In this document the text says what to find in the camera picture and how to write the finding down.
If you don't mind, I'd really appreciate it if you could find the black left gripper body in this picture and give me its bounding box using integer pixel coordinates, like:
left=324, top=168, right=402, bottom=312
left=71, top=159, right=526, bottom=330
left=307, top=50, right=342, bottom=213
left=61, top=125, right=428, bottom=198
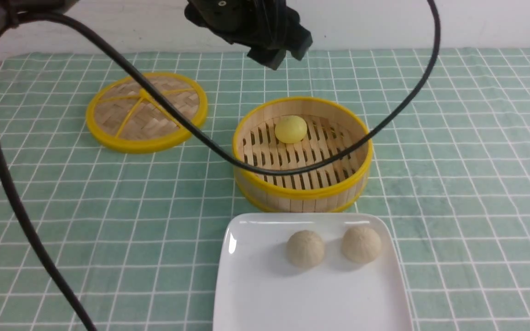
left=184, top=0, right=312, bottom=51

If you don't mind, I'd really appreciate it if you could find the green checked tablecloth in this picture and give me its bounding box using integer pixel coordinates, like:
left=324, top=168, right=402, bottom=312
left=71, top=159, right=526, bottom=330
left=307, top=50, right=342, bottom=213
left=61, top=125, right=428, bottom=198
left=0, top=48, right=530, bottom=331

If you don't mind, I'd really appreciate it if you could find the white square plate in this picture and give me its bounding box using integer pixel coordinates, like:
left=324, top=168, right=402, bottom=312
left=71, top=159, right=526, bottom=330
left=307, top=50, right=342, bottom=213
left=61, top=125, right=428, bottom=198
left=212, top=212, right=414, bottom=331

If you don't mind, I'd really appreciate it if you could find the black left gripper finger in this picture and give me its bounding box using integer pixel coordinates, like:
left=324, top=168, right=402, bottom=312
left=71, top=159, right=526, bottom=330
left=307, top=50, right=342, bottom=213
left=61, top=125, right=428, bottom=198
left=248, top=46, right=287, bottom=70
left=288, top=36, right=313, bottom=61

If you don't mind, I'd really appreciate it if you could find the white steamed bun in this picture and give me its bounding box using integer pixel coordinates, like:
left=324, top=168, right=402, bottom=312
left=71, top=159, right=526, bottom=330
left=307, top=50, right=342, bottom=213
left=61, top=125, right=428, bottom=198
left=286, top=230, right=325, bottom=269
left=341, top=225, right=382, bottom=264

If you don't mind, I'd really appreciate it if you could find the yellow bamboo steamer lid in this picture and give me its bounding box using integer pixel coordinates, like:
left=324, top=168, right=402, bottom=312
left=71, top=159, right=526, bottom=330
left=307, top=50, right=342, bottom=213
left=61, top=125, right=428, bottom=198
left=86, top=73, right=208, bottom=154

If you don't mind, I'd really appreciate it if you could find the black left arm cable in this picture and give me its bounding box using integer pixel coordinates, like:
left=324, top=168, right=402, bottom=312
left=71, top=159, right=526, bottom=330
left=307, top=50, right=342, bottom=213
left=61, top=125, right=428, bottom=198
left=0, top=0, right=441, bottom=331

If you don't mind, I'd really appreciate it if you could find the yellow steamed bun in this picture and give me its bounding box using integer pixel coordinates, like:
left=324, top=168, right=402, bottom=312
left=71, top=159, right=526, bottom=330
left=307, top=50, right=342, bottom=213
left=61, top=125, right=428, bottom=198
left=274, top=115, right=308, bottom=144

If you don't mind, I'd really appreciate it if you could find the yellow rimmed bamboo steamer basket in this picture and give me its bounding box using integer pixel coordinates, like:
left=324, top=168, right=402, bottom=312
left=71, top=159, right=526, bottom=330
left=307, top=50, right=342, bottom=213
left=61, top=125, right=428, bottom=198
left=233, top=97, right=374, bottom=212

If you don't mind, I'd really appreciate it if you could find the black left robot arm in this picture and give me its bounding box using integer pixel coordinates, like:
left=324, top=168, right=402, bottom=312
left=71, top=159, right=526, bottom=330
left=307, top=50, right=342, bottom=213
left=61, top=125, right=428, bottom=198
left=0, top=0, right=313, bottom=70

